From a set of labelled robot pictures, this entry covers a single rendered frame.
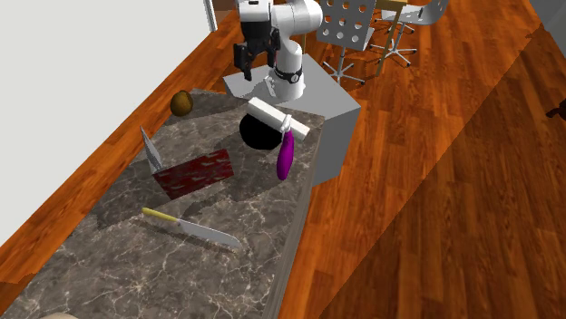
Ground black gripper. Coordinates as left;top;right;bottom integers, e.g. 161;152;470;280
232;19;282;82

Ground white rectangular block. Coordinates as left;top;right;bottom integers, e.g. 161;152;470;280
246;97;311;142

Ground black bowl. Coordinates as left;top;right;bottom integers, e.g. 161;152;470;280
239;112;284;151

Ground grey robot stand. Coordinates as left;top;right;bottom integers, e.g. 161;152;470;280
221;52;362;187

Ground brown round fruit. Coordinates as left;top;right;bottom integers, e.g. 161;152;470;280
170;90;195;118

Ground white perforated swivel chair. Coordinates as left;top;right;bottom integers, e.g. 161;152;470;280
367;0;450;68
315;0;378;86

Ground wooden table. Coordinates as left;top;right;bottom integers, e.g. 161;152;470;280
374;0;410;77

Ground red patterned open book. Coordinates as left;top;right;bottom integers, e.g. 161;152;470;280
140;125;235;201

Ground yellow handled kitchen knife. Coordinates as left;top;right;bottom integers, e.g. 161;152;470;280
141;207;244;250

